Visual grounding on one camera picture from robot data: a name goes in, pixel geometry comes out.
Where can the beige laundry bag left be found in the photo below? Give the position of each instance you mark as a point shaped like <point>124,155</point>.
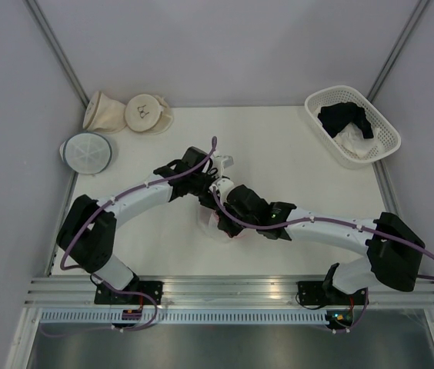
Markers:
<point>104,115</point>

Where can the pink-trimmed mesh laundry bag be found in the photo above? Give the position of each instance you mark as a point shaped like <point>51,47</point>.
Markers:
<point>207,220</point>

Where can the aluminium mounting rail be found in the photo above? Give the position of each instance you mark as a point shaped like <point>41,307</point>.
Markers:
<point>71,291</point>

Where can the white slotted cable duct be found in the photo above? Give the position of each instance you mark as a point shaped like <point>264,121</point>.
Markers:
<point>183,316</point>

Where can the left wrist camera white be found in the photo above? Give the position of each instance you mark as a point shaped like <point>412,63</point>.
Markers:
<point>222,162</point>

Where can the aluminium frame post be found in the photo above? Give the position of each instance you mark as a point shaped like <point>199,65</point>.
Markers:
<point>48,33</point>
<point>401,42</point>

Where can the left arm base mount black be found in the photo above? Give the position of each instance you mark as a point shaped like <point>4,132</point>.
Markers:
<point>144,289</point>

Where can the white garment in basket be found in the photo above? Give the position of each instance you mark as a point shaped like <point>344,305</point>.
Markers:
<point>352,140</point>

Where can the black garment in basket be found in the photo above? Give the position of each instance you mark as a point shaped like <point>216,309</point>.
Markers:
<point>335,118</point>

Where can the white perforated plastic basket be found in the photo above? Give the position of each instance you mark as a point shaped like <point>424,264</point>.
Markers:
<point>389,137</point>

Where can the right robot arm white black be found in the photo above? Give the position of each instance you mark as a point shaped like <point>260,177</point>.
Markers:
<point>389,250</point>

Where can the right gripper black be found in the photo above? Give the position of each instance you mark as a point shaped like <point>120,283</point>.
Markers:
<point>224,223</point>

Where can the right aluminium frame post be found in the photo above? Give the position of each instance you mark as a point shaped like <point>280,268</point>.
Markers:
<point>401,42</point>

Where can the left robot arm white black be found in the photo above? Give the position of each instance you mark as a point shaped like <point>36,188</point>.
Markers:
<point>87,235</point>

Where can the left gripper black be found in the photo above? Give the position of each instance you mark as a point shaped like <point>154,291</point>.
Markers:
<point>209,203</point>

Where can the left aluminium frame post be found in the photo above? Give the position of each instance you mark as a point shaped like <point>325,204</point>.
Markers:
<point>48,33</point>

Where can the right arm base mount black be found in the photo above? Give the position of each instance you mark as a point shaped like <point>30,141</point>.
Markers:
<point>311,295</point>

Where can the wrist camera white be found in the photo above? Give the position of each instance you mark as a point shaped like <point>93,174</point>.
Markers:
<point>222,186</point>
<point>222,162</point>

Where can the grey-trimmed mesh laundry bag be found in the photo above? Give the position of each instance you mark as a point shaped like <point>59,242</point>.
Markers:
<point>87,153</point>

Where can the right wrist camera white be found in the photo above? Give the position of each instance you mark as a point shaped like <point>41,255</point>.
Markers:
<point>222,186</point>

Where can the beige laundry bag bra logo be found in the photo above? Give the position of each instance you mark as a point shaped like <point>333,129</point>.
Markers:
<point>148,114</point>

